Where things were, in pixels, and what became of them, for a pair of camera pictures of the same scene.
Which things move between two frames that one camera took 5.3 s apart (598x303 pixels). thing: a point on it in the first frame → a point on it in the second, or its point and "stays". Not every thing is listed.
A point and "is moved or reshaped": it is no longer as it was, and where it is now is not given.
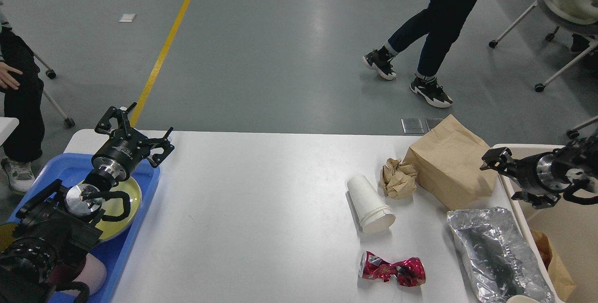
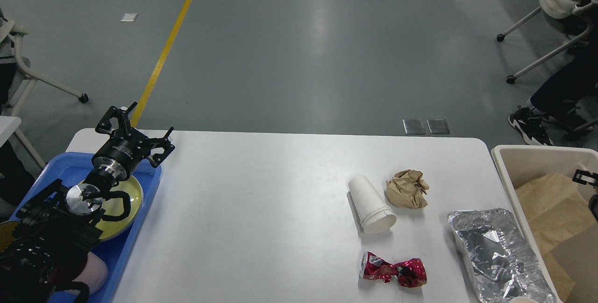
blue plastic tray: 70,169 stays
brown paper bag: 448,159 → 554,206
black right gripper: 533,173 → 585,177
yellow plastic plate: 114,205 stays
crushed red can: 410,272 stays
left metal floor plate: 412,125 stays
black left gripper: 121,153 stays
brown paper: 398,180 is moved or reshaped
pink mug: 94,274 stays
